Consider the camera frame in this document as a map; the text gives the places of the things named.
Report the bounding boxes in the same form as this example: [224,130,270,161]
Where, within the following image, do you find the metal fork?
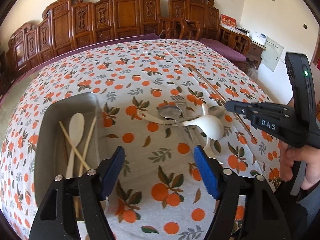
[170,95,200,148]

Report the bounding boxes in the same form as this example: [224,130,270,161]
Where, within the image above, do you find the white box on cabinet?
[251,31,267,46]

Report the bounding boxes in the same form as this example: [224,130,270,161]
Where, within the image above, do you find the cream plastic fork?
[137,110,200,126]

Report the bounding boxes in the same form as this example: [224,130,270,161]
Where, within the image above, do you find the grey utensil tray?
[34,92,110,205]

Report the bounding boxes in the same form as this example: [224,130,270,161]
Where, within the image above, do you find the white wall panel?
[261,37,284,72]

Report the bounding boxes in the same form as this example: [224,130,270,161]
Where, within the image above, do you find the white ladle spoon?
[182,114,224,140]

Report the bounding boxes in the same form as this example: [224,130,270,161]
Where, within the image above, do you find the cream spoon in tray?
[66,113,85,179]

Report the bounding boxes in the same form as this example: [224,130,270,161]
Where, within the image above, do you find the red card on shelf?
[220,14,236,29]

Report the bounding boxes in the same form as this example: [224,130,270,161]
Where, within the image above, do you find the orange print tablecloth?
[0,38,286,240]

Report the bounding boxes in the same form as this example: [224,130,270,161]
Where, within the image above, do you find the wooden armchair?
[158,17,203,41]

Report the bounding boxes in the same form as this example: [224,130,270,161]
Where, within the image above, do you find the metal spoon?
[158,105,195,152]

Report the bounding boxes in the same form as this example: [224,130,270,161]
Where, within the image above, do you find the person's right hand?
[279,141,320,190]

